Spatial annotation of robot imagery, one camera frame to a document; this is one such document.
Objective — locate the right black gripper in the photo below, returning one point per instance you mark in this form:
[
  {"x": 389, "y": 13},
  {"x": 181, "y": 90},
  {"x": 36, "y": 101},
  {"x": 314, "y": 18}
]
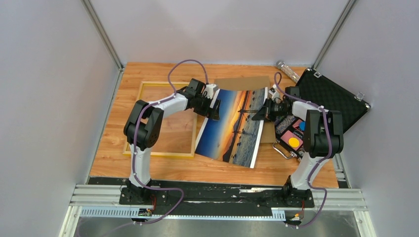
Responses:
[{"x": 264, "y": 114}]

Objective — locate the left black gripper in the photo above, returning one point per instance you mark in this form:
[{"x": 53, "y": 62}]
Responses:
[{"x": 215, "y": 111}]

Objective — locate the brown cardboard backing board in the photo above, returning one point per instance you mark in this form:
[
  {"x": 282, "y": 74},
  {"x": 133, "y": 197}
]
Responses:
[{"x": 251, "y": 83}]

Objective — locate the sunset landscape photo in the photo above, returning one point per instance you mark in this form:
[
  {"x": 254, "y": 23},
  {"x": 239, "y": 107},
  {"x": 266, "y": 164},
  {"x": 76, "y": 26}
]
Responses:
[{"x": 235, "y": 137}]

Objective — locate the yellow wooden picture frame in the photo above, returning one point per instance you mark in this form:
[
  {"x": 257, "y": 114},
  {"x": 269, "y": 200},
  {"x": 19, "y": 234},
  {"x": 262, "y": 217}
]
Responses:
[{"x": 177, "y": 137}]

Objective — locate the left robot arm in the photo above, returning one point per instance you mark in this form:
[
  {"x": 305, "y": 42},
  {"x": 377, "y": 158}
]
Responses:
[{"x": 143, "y": 127}]

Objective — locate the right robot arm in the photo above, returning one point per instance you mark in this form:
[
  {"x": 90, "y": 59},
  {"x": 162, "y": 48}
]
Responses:
[{"x": 322, "y": 138}]

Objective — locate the blue round chip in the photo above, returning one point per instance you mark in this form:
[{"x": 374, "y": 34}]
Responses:
[{"x": 301, "y": 126}]

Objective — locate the yellow round chip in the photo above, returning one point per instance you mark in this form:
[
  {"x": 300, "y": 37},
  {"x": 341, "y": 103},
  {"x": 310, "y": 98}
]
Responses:
[{"x": 294, "y": 142}]

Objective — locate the black aluminium chip case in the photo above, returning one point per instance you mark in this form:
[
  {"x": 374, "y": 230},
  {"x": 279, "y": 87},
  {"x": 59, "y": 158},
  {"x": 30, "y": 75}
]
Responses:
[{"x": 316, "y": 88}]

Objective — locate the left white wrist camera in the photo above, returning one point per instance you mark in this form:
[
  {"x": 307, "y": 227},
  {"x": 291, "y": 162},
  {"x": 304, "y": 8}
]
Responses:
[{"x": 210, "y": 90}]

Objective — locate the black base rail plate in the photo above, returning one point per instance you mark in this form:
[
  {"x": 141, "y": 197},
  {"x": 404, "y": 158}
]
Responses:
[{"x": 113, "y": 197}]

